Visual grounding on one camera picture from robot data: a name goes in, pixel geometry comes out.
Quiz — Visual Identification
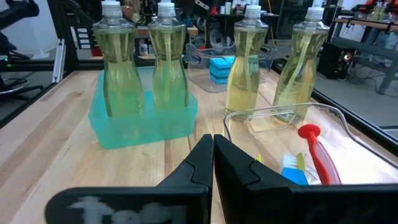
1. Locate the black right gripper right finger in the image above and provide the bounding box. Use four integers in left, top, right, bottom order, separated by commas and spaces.
213, 134, 297, 224

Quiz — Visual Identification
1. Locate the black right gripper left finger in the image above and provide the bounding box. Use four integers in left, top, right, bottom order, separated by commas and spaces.
156, 133, 215, 189

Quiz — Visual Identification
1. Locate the blue scrub brush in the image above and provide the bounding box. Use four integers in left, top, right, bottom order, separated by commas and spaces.
280, 153, 310, 187

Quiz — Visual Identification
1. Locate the red handled dish brush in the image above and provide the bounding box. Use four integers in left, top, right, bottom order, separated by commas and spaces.
297, 123, 343, 186

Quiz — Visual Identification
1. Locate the clear yellow soap bottle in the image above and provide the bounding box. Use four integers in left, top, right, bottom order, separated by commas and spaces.
224, 4, 270, 121
147, 0, 190, 110
272, 0, 331, 123
92, 0, 146, 118

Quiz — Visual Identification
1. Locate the green translucent plastic bin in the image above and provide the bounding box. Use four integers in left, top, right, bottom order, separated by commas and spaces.
88, 67, 199, 150

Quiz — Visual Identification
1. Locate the clear plastic bin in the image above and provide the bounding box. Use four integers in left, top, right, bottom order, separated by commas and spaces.
185, 41, 278, 94
223, 101, 398, 187

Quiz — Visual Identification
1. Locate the wooden background workbench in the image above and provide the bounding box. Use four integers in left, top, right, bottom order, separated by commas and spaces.
135, 25, 200, 37

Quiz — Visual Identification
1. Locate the black computer case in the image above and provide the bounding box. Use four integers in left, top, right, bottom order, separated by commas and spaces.
317, 42, 354, 80

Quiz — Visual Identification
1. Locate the black background shelf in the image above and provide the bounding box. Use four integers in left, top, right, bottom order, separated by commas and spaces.
189, 0, 312, 50

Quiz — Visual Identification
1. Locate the silver aluminium profile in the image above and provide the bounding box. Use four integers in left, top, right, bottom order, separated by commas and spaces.
52, 38, 67, 84

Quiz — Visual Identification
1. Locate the grey background table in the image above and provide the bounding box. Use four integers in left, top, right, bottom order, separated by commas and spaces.
334, 17, 398, 96

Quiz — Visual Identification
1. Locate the background soap bottle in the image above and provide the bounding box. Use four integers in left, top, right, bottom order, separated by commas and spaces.
379, 2, 390, 20
369, 2, 382, 21

